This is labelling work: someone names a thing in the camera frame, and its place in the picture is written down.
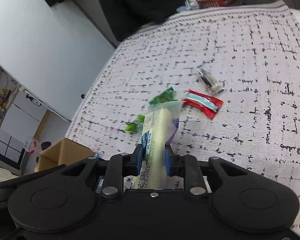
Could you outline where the black jacket on chair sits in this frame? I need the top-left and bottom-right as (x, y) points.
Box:
(99, 0), (186, 42)

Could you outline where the small clear black packet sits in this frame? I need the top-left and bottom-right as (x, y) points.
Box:
(197, 66), (224, 95)

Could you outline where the black slipper on floor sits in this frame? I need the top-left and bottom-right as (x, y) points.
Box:
(41, 141), (51, 151)

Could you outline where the long white cake packet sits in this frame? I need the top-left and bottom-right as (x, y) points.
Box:
(130, 100), (181, 190)

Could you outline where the grey door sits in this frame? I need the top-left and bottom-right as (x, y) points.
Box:
(72, 0), (120, 48)

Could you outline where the brown cardboard box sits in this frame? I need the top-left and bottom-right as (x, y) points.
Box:
(34, 138), (95, 172)

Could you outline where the white kitchen cabinet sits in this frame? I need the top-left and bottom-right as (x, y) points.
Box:
(0, 88), (47, 169)

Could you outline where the white black patterned blanket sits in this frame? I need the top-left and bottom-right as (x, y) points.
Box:
(66, 1), (300, 236)

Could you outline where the blue green snack packet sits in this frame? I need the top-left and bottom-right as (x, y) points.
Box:
(95, 154), (104, 194)

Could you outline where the red teal snack packet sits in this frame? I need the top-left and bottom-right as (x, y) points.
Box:
(183, 89), (223, 120)

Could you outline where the water bottle pack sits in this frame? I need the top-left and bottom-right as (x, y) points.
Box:
(23, 138), (38, 154)

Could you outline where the green candy packet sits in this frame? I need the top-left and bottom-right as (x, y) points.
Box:
(125, 115), (145, 133)
(149, 87), (176, 106)

